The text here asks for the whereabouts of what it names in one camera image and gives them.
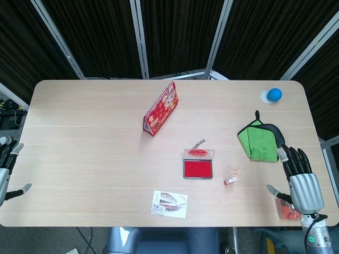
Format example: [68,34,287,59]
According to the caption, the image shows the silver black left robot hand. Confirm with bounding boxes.
[0,139,33,207]

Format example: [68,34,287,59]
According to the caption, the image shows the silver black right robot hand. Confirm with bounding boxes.
[266,144,325,215]

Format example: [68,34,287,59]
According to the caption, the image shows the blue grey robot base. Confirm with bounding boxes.
[105,226,234,254]

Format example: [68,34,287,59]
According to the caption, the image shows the red ink pad clear lid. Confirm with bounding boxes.
[182,148,215,180]

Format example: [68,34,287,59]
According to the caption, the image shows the clear box with orange items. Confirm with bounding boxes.
[274,197,302,220]

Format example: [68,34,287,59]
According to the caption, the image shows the green microfibre cloth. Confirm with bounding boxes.
[237,110,285,162]

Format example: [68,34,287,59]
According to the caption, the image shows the blue ball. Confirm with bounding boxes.
[266,87,283,104]

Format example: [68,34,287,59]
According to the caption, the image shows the white round disc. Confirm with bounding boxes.
[260,89,273,104]

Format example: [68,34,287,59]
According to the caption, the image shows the black fabric partition panel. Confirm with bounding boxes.
[129,0,234,79]
[280,10,339,149]
[31,0,149,79]
[206,0,339,80]
[0,0,85,106]

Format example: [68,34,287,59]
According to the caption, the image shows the printed postcard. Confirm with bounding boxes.
[150,190,188,219]

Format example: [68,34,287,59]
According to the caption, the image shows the red desk calendar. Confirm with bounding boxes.
[142,80,180,137]

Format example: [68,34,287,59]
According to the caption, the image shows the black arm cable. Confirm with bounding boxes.
[304,213,329,240]

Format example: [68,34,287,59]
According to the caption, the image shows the black equipment with cables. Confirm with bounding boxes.
[0,98,29,131]

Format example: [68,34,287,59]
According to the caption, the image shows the black floor cables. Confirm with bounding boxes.
[75,226,109,254]

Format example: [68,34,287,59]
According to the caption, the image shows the small metal chain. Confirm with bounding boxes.
[191,138,207,149]

